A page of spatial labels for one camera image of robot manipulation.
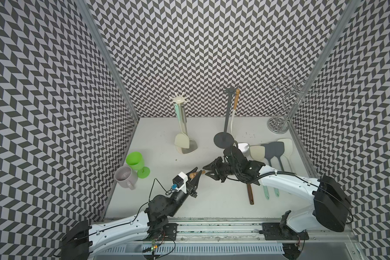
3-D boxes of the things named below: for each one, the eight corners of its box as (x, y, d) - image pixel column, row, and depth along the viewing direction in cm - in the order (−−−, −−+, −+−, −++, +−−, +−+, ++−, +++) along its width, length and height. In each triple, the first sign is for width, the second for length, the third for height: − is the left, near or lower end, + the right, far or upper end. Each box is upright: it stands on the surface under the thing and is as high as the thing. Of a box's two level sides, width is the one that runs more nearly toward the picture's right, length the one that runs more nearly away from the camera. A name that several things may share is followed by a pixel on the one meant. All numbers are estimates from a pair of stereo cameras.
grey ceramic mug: (116, 183, 88) (108, 175, 80) (128, 170, 92) (122, 162, 84) (130, 193, 84) (122, 186, 76) (142, 180, 88) (136, 172, 81)
